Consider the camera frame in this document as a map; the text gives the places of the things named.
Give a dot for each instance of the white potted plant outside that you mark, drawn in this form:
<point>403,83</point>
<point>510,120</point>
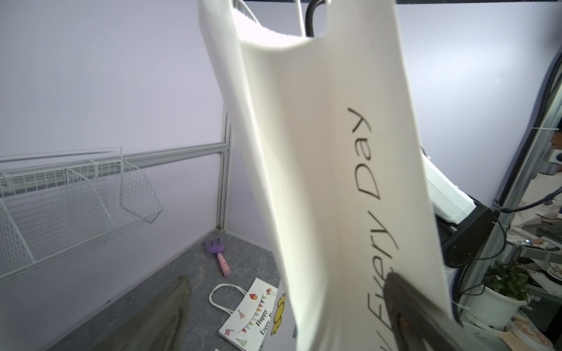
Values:
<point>501,293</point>

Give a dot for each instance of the small white party paper bag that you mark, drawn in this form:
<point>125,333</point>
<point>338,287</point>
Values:
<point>247,324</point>

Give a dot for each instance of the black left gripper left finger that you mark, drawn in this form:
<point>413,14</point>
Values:
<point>158,325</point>

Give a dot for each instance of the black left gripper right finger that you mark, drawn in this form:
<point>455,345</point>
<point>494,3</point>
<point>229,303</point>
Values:
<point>418,324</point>

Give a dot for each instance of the white wire wall shelf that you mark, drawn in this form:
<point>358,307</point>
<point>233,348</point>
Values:
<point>58,205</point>

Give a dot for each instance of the pink purple toy rake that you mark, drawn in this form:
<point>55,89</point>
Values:
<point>216,246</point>

